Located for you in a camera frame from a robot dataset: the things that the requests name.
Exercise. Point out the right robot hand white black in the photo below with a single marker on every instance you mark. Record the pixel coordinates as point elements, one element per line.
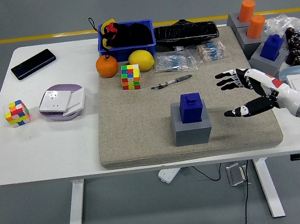
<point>279,89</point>

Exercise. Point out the blue square seal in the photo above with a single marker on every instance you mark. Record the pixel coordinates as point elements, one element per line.
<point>271,47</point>
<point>191,109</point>

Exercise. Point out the grey seal holder box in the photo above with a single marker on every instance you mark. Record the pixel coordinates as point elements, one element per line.
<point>265,66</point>
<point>249,46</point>
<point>191,135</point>
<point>233,21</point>

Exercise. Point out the orange cylinder seal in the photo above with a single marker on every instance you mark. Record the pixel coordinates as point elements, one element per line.
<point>255,27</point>
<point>246,11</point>

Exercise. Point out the dark brown knobs pile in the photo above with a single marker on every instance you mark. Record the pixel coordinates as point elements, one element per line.
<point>295,48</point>

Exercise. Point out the clear plastic bag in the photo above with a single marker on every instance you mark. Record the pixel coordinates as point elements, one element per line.
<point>279,21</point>

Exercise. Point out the small resistor bag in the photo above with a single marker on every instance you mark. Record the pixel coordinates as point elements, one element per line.
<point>211,51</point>

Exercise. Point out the white table leg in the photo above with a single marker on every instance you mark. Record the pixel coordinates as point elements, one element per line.
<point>75,210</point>
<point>269,187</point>

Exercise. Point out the silver pen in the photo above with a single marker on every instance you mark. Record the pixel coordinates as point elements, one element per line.
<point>172,81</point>

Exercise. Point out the large resistor bag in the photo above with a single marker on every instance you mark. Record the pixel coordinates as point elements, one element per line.
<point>174,62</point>

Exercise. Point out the black keyboard in plastic wrap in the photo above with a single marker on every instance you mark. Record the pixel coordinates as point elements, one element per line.
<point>184,33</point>

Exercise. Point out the white power strip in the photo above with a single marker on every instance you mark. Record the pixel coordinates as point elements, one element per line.
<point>169,175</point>

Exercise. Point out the yellow lemon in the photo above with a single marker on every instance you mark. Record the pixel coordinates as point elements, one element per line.
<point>141,60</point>

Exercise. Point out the grey-brown mat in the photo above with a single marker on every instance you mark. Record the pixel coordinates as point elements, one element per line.
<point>140,124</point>

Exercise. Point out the aligned rubik's cube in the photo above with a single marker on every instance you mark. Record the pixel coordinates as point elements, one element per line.
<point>131,77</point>

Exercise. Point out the blue plastic bin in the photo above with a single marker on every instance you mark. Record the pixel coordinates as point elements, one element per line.
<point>120,53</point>

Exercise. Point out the orange fruit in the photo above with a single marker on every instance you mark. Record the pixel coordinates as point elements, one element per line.
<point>107,66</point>

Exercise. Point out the yellow plastic piece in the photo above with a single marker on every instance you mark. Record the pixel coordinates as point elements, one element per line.
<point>106,23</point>

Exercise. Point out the purple plate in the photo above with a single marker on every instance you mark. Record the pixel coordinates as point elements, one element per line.
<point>62,87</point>

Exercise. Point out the black smartphone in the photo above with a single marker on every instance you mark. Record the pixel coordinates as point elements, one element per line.
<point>33,64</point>

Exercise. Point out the twisted rubik's cube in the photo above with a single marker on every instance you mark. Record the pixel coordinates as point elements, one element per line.
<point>17,114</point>

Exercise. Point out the yellow floor tape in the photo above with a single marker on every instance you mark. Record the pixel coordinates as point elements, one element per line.
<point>18,39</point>

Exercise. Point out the metal bracket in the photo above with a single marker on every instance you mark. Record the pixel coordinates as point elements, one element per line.
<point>237,175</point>

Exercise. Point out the white wall socket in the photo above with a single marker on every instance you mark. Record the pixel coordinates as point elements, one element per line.
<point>54,101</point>

